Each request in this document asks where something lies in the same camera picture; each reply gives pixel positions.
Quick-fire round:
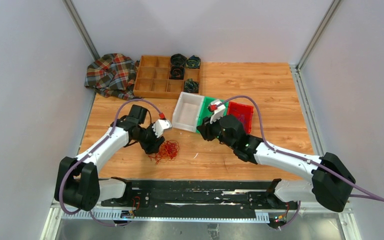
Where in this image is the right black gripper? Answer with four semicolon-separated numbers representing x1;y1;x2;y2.
196;112;236;150

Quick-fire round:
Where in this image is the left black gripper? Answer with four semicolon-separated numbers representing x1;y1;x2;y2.
134;122;166;155

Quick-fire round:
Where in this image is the blue purple cable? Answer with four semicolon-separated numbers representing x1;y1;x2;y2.
235;110;251;128

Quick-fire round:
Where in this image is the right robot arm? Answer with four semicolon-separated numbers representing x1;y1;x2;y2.
197;115;356;213

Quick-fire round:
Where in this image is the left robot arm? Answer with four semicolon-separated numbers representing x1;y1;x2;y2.
54;104;172;212

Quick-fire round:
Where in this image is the green plastic bin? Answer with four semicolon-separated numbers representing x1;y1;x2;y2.
195;96;224;133

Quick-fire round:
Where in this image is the white plastic bin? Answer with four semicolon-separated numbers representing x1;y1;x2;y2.
171;92;205;133

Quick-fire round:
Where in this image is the rolled dark sock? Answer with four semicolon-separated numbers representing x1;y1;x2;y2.
169;65;185;80
170;53;187;67
183;78;200;94

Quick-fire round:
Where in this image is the red plastic bin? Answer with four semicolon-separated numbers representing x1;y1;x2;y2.
227;101;254;134

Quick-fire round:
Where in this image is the wooden compartment tray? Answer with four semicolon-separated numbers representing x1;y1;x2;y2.
133;55;203;99

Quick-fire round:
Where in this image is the rolled teal sock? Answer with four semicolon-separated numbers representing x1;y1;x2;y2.
185;55;201;69

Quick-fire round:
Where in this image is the plaid cloth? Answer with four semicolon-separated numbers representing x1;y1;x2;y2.
84;53;140;101

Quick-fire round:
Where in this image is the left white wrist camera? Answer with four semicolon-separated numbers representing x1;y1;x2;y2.
151;119;172;139

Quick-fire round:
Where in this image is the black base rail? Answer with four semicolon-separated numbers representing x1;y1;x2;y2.
101;179;298;220

